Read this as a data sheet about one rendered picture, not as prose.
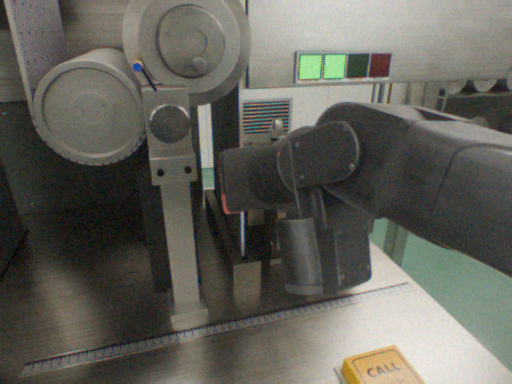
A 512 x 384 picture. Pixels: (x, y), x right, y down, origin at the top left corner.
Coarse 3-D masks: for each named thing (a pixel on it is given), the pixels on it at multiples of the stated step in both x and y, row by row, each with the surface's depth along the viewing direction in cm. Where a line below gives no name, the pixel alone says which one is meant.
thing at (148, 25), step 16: (160, 0) 37; (176, 0) 37; (192, 0) 38; (208, 0) 38; (144, 16) 37; (160, 16) 37; (224, 16) 39; (144, 32) 38; (224, 32) 40; (144, 48) 38; (160, 64) 39; (224, 64) 41; (160, 80) 40; (176, 80) 41; (192, 80) 41; (208, 80) 42; (224, 80) 42
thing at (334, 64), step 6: (330, 60) 79; (336, 60) 79; (342, 60) 80; (330, 66) 79; (336, 66) 80; (342, 66) 80; (324, 72) 80; (330, 72) 80; (336, 72) 80; (342, 72) 81; (324, 78) 80
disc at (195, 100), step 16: (144, 0) 37; (224, 0) 39; (128, 16) 37; (240, 16) 40; (128, 32) 38; (240, 32) 41; (128, 48) 39; (240, 48) 42; (144, 64) 40; (240, 64) 43; (144, 80) 40; (192, 96) 43; (208, 96) 43
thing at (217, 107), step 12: (240, 84) 44; (228, 96) 51; (240, 96) 45; (216, 108) 62; (228, 108) 52; (240, 108) 45; (216, 120) 63; (228, 120) 53; (240, 120) 46; (216, 132) 64; (228, 132) 54; (240, 132) 47; (216, 144) 66; (228, 144) 55; (240, 144) 48; (216, 156) 68
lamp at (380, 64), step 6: (378, 54) 81; (384, 54) 82; (390, 54) 82; (372, 60) 82; (378, 60) 82; (384, 60) 82; (372, 66) 82; (378, 66) 83; (384, 66) 83; (372, 72) 83; (378, 72) 83; (384, 72) 84
